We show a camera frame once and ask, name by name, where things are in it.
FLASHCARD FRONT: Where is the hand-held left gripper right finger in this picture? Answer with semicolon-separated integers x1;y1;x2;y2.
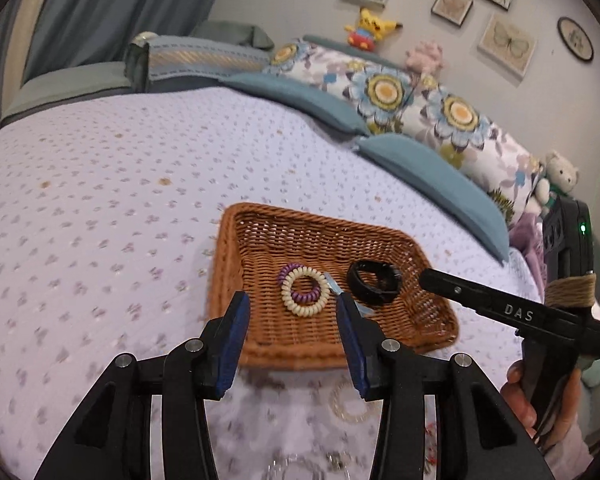
336;292;556;480

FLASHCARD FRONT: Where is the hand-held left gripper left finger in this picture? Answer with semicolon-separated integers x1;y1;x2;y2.
32;290;253;480

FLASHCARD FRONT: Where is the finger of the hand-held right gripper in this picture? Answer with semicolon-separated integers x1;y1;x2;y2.
419;268;578;348

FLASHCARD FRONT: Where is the black bracelet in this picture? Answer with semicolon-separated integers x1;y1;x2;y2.
347;258;405;307

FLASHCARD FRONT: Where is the clear hair clip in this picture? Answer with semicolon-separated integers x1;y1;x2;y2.
325;272;376;318

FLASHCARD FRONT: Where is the purple spiral hair tie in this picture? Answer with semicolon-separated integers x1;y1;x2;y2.
278;262;322;304

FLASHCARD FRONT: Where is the cream spiral hair tie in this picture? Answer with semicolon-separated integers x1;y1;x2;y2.
281;266;331;317

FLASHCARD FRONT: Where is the brown wicker basket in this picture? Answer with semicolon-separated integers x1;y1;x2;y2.
207;202;460;372

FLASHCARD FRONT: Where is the person's right forearm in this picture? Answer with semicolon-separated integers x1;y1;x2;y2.
544;425;596;480

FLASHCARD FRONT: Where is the person's right hand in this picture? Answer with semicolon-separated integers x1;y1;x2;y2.
500;360;587;454

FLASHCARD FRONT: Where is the purple cloth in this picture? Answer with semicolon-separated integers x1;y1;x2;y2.
509;210;548;301

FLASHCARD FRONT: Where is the white teddy bear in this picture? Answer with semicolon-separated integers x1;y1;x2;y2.
527;150;580;218

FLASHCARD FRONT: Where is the teal pillow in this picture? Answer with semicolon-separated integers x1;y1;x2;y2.
220;72;371;136
355;134;511;263

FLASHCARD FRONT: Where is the floral pillow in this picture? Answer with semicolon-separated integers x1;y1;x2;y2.
267;39;426;136
400;75;547;226

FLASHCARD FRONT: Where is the butterfly canvas picture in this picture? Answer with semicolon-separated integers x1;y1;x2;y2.
477;13;537;78

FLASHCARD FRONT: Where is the pink plush toy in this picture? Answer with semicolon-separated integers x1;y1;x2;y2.
405;40;447;73

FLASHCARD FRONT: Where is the blue striped sofa cover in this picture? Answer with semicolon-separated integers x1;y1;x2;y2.
147;35;273;83

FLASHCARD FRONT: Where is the yellow plush toy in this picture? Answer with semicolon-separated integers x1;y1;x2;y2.
343;7;403;51

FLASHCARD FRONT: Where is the teal headboard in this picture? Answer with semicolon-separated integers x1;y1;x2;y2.
302;34;406;68

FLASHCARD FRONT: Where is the grey-green sofa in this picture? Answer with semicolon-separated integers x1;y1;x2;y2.
0;20;276;126

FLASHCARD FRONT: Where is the blue curtain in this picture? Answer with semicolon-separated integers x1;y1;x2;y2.
0;0;31;136
22;0;236;81

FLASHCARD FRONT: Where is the round black picture frame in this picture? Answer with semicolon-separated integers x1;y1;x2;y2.
557;16;595;63

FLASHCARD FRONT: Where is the small black picture frame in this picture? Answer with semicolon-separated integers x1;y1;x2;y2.
431;0;474;28

